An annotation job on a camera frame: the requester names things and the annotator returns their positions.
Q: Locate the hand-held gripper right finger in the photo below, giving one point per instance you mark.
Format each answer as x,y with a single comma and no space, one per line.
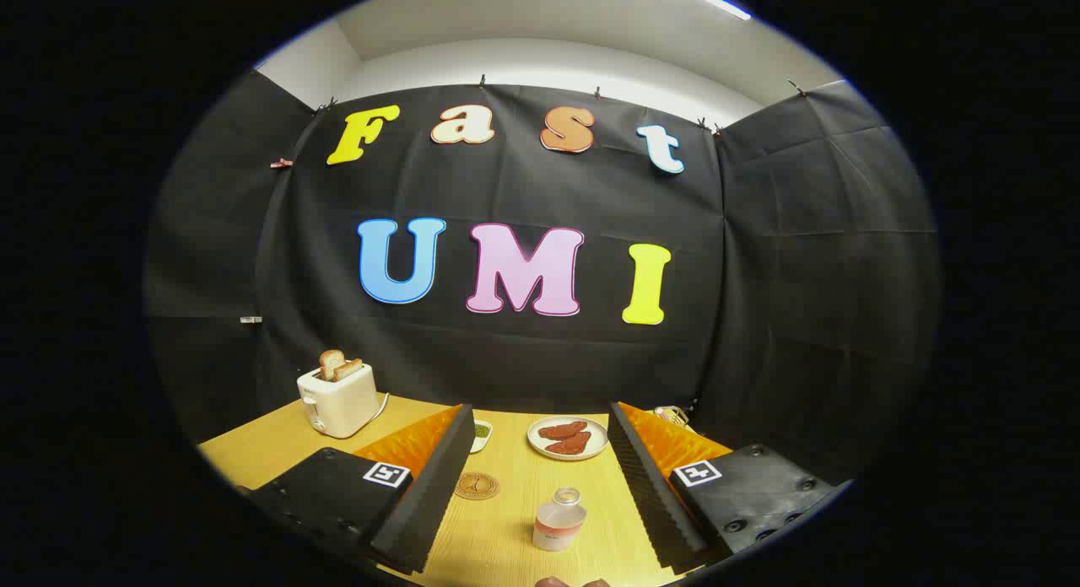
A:
654,494

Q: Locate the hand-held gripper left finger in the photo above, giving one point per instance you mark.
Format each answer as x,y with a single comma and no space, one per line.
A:
426,494

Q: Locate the round cork coaster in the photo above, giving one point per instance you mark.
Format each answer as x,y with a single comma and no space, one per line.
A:
477,486

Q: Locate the clear juice bottle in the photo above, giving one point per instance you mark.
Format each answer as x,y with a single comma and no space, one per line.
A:
557,524

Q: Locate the white divided seasoning dish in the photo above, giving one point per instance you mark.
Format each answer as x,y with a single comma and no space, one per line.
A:
482,433

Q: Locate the white round plate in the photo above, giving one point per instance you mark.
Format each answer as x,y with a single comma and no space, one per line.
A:
595,431

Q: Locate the wooden table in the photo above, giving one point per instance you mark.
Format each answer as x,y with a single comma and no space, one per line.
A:
506,536

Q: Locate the red meat slice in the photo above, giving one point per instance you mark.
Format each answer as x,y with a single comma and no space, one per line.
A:
570,444
561,429

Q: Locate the white toaster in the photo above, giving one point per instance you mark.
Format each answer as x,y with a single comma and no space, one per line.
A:
342,401

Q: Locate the toast slice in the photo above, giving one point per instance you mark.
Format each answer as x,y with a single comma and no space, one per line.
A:
330,363
348,368

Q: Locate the black backdrop cloth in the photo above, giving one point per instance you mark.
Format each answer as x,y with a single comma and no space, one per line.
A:
523,359

